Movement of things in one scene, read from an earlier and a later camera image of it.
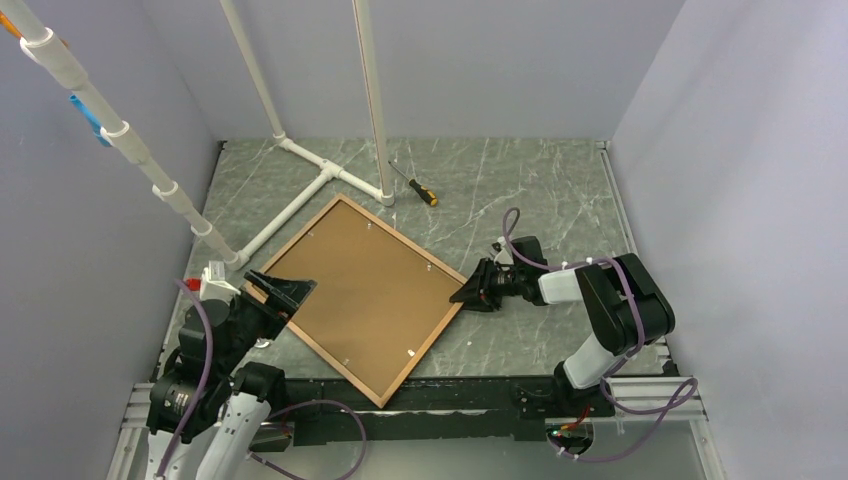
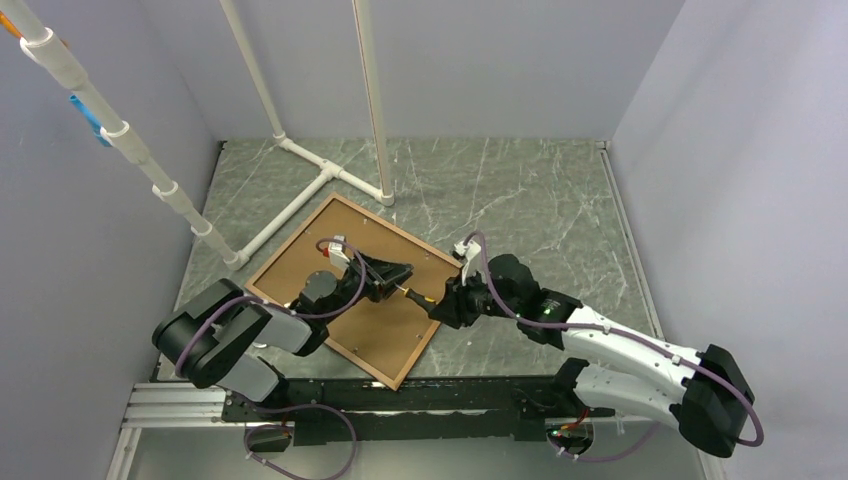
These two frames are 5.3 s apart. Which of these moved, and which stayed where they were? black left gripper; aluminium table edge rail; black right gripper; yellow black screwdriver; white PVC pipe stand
Moved: black right gripper; black left gripper; yellow black screwdriver
Stayed: white PVC pipe stand; aluminium table edge rail
